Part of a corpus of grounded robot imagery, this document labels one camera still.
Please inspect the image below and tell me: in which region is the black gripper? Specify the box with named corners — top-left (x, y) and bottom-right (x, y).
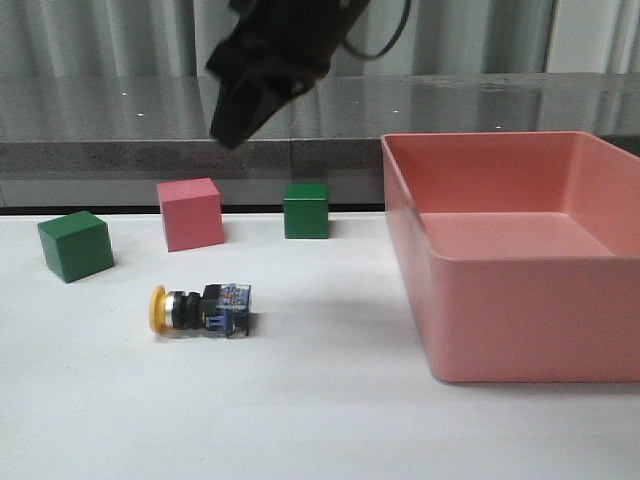
top-left (206, 1), bottom-right (368, 148)

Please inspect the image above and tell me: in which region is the yellow push button switch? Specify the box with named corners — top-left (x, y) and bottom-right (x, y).
top-left (149, 283), bottom-right (252, 338)

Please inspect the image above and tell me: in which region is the green wooden cube near bin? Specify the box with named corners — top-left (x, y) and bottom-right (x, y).
top-left (283, 183), bottom-right (329, 239)

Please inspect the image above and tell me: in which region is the pink wooden cube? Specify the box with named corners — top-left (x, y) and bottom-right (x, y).
top-left (156, 178), bottom-right (225, 252)

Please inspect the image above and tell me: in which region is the grey stone counter ledge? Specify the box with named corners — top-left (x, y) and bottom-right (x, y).
top-left (1, 73), bottom-right (639, 179)

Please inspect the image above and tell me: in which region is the grey pleated curtain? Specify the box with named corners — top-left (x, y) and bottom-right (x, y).
top-left (1, 1), bottom-right (639, 77)

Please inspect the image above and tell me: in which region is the green wooden cube far left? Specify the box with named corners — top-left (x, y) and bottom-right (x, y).
top-left (37, 211), bottom-right (115, 283)

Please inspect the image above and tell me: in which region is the pink plastic bin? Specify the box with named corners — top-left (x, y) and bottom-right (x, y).
top-left (381, 132), bottom-right (639, 382)

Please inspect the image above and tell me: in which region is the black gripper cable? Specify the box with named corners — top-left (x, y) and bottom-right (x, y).
top-left (341, 0), bottom-right (413, 59)

